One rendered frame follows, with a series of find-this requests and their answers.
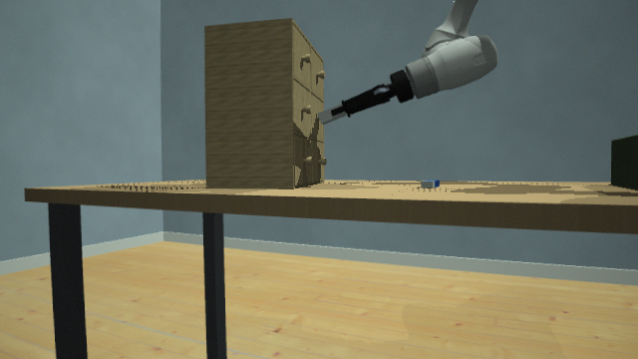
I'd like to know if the blue and white eraser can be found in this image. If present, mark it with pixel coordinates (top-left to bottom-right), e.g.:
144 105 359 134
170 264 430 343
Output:
421 180 440 188

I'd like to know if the dark brown wooden chest of drawers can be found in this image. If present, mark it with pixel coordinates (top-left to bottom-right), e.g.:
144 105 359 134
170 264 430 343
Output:
204 18 325 189

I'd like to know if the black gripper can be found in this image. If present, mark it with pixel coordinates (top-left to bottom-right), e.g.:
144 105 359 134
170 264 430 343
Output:
318 70 414 125

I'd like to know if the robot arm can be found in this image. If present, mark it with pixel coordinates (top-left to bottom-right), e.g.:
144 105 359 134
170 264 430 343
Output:
405 0 498 99

